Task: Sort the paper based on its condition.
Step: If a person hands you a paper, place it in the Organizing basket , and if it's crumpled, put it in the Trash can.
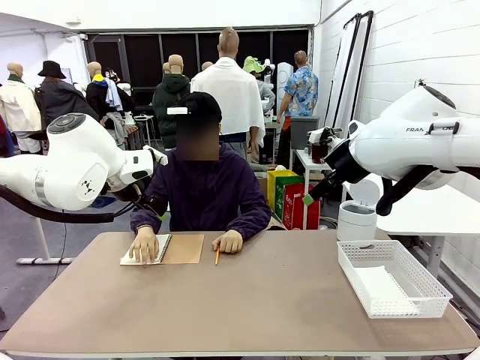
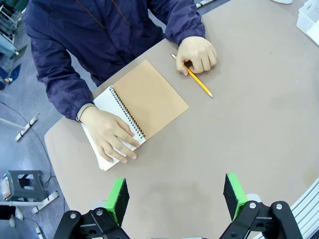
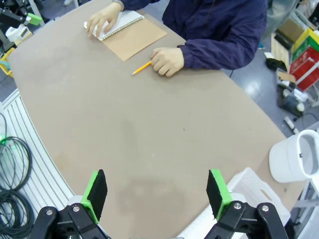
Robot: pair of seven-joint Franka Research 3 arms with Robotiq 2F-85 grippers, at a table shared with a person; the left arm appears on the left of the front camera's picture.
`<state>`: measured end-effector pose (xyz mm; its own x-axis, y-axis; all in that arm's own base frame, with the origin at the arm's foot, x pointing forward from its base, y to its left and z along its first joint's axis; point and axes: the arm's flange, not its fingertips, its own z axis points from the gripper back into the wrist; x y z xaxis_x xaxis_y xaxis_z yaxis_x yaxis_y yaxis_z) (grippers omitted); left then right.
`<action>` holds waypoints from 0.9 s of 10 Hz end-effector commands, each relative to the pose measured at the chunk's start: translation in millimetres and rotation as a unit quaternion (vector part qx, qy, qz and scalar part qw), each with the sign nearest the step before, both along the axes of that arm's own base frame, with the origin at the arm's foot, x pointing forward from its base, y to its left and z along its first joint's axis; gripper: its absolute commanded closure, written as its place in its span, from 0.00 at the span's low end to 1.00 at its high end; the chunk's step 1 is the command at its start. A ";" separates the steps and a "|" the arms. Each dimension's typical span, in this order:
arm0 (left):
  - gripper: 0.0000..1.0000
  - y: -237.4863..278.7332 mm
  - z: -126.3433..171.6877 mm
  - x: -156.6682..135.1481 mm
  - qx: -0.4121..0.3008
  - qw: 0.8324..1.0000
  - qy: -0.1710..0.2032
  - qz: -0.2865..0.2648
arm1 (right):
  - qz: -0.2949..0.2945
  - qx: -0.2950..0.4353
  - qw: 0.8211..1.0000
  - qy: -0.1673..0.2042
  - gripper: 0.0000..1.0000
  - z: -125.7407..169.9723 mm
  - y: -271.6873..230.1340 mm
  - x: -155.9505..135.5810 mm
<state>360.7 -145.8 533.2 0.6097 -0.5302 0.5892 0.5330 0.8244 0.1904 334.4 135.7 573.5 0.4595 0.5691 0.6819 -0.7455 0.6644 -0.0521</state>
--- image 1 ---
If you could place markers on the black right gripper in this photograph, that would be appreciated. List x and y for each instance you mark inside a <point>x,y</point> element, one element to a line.
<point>347,165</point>

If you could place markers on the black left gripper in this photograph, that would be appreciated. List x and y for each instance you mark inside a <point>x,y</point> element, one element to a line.
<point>131,193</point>

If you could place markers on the spiral notebook with brown cover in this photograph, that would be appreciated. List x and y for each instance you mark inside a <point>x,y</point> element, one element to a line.
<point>183,249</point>

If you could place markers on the orange pencil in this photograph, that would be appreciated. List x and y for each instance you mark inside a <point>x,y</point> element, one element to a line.
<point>217,257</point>

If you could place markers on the white paper sheet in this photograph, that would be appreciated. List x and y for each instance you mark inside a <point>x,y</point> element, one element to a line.
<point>378,285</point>

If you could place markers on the person's right forearm purple sleeve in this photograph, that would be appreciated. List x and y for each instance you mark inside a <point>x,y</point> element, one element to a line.
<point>144,221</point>

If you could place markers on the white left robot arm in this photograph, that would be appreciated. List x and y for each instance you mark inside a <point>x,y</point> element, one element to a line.
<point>75,157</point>

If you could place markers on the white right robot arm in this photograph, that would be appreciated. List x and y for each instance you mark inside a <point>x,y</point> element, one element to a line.
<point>405,150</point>

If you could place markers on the person's left forearm purple sleeve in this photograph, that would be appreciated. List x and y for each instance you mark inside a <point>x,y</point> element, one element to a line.
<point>251,223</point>

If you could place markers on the person's right hand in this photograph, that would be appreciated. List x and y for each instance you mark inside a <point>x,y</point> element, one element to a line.
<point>144,245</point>

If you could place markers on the person's left hand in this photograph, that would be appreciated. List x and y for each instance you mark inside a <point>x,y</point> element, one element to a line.
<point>229,243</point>

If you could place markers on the white shelf table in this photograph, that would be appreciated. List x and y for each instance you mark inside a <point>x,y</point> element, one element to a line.
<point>305,217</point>

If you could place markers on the red paper bag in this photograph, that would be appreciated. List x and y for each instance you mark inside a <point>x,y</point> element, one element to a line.
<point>296,215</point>

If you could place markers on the glass jar with dark liquid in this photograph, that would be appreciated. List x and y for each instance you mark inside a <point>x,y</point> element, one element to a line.
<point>318,154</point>

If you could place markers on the green paper bag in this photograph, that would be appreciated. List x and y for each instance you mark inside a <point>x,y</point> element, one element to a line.
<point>279,197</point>

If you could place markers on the white round trash can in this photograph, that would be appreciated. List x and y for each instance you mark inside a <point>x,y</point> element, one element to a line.
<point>356,225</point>

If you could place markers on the person in purple jacket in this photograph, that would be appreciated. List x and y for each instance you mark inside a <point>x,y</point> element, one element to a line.
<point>202,187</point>

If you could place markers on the yellow paper bag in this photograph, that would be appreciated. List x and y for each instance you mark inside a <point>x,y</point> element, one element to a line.
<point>272,191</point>

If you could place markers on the cardboard box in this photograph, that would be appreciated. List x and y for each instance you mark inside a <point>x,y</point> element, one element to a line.
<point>262,187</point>

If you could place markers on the gray bin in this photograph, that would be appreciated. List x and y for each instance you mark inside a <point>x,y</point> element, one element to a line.
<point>302,129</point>

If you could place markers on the small white background table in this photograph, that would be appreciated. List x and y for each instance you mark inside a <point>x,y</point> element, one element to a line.
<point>144,118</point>

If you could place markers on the mannequin with dark green jacket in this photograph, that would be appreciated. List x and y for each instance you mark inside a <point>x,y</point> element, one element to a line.
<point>170,101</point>

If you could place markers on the white side desk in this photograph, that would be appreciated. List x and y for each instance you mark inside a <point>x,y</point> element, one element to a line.
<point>431,221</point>

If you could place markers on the black cap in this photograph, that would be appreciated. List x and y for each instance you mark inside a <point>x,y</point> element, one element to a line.
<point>204,105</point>

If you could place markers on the tall white column appliance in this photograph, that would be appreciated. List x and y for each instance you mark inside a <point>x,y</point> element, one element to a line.
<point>283,82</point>

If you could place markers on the black framed leaning panel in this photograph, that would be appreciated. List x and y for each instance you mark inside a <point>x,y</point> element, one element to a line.
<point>343,75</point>
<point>362,75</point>

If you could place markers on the white stand foot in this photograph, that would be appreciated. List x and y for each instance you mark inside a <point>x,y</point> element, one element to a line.
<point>45,260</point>

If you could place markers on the mannequin with yellow collar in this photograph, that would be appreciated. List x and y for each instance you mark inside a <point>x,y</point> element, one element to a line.
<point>98,93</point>

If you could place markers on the mannequin with white cape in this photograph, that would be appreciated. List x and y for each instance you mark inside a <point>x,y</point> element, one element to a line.
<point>228,90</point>

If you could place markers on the mannequin with green hat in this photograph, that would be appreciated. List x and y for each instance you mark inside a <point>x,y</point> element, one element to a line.
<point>252,64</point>

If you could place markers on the mannequin with black bucket hat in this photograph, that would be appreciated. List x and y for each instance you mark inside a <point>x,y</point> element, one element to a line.
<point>60,97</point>

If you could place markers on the white perforated plastic basket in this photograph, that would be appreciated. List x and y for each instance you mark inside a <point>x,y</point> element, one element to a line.
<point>412,311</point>

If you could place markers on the mannequin with cream coat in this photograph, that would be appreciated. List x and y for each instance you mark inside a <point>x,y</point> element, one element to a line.
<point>17,108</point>

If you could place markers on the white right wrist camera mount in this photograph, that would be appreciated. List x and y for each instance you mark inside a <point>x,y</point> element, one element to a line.
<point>317,135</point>

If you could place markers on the black tripod at wall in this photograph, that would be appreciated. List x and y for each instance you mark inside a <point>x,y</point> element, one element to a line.
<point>421,81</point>

